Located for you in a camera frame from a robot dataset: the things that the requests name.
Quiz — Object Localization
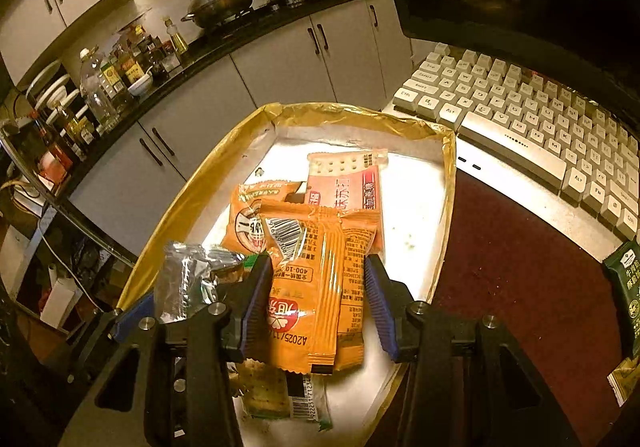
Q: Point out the cluster of condiment bottles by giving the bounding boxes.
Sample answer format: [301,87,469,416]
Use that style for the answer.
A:
[107,24,183,83]

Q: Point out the cream wafer packet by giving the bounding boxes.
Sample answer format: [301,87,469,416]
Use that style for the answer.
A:
[607,357,640,408]

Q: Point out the white kitchen base cabinets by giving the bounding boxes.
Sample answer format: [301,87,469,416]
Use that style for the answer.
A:
[65,0,416,228]

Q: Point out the large clear oil bottle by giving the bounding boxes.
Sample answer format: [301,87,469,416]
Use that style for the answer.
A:
[79,47,121,133]

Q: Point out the orange round-logo snack packet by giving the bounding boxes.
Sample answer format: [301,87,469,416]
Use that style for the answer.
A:
[220,180,306,258]

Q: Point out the white and grey keyboard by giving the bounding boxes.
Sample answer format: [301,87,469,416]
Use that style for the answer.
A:
[392,42,640,243]

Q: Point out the small yellow oil bottle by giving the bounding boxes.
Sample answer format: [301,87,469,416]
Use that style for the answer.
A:
[161,16,190,55]

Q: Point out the white bowl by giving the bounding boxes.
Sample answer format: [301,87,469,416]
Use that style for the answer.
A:
[127,73,155,97]

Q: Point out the white carton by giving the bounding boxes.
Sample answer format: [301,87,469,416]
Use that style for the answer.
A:
[40,277,83,330]

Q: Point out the dish rack with plates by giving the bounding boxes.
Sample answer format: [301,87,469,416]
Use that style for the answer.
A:
[22,60,83,113]

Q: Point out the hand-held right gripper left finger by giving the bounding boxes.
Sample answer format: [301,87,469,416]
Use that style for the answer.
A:
[57,253,275,447]

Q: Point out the gold cardboard box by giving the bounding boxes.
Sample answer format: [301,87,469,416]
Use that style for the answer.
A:
[117,101,458,433]

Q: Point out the silver foil snack packet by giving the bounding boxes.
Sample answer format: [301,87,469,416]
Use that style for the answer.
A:
[152,241,246,325]

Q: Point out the clear green-trim cracker packet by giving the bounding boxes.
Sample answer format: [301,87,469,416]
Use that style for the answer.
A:
[230,359,333,430]

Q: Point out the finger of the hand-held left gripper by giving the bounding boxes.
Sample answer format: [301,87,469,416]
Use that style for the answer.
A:
[107,291,157,344]

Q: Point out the pink cracker packet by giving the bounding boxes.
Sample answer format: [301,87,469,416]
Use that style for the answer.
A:
[305,150,388,253]

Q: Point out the dark green snack packet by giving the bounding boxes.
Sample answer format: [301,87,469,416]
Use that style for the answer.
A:
[602,239,640,358]

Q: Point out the orange clover-print snack packet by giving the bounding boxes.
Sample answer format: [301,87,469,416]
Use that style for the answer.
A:
[257,200,378,375]

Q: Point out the dark red table cloth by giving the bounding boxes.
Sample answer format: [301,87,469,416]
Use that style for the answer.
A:
[370,170,640,447]

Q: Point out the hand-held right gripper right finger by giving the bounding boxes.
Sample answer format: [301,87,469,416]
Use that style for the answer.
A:
[364,254,583,447]

